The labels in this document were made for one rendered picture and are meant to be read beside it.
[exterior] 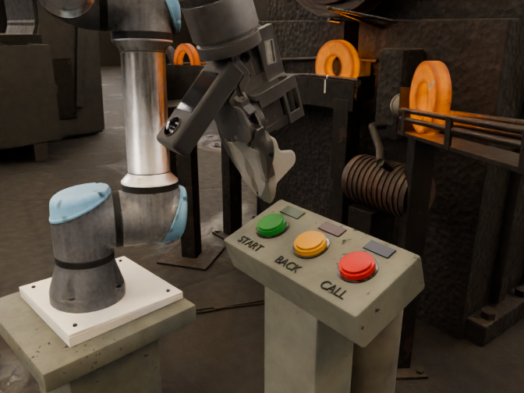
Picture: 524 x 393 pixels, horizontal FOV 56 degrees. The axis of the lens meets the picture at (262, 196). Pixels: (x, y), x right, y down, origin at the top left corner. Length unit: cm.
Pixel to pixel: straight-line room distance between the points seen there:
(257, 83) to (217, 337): 103
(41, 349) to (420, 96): 93
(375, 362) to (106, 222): 55
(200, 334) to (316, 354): 92
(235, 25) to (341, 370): 43
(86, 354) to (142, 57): 55
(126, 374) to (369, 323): 70
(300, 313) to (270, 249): 9
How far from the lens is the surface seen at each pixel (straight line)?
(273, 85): 57
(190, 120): 53
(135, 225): 100
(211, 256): 194
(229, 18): 53
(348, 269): 55
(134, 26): 97
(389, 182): 121
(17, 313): 115
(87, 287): 104
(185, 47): 225
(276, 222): 65
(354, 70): 151
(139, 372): 115
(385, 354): 81
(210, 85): 54
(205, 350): 145
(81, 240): 101
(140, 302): 106
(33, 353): 101
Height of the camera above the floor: 86
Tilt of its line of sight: 19 degrees down
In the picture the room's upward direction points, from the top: straight up
